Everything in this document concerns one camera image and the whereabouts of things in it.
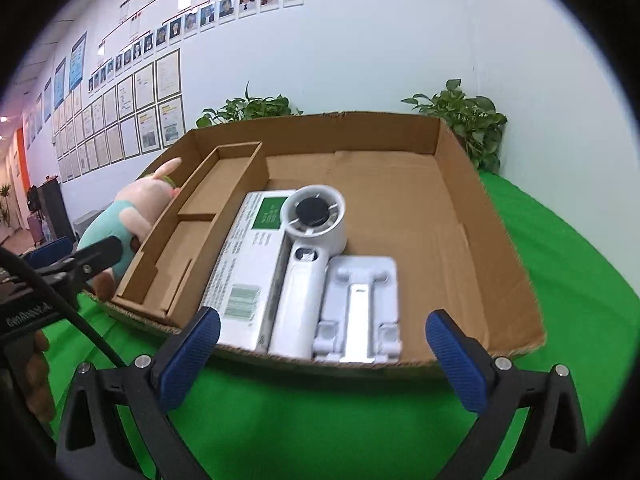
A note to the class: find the potted green plant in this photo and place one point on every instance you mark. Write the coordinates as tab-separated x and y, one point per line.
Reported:
470	120
250	107

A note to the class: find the pink suitcase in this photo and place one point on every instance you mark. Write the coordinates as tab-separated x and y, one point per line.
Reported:
35	229

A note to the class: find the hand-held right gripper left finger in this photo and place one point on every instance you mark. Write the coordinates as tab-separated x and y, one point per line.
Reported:
192	355

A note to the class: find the white folding phone stand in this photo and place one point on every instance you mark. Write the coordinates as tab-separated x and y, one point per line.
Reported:
357	310

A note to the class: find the small cardboard divider tray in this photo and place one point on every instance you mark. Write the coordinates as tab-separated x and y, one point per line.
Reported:
205	185

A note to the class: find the black backpack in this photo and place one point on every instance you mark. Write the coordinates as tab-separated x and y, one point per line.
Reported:
33	198

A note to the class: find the wall chart of portrait photos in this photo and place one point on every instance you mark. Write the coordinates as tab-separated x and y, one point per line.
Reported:
245	0

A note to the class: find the green tablecloth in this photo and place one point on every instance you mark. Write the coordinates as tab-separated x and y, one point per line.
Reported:
350	425

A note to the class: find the pink pig plush toy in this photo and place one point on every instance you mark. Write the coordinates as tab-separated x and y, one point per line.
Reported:
135	205

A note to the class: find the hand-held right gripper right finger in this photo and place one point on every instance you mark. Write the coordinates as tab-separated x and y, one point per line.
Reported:
457	365

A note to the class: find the blue wall notice board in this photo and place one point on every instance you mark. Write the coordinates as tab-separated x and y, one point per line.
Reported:
77	60
47	100
60	82

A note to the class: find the black cabinet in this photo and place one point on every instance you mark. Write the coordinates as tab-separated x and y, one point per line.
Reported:
52	210

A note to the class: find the small distant potted plant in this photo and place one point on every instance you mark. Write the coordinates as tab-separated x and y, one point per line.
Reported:
5	205

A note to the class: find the large cardboard box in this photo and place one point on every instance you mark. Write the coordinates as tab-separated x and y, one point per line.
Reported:
400	200

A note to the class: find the white box with green label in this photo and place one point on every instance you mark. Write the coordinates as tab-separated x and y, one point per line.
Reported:
245	265

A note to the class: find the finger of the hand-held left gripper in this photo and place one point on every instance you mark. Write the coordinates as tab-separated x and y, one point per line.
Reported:
100	250

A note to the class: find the person's left hand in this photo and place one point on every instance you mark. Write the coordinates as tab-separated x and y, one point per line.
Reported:
37	375

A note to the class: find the wall of framed certificates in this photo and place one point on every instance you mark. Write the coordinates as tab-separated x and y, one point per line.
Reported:
150	110

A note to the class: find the blue chair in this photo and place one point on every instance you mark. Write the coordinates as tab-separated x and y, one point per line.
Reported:
47	252

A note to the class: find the white handheld fan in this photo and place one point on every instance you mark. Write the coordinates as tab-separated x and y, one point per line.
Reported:
300	300

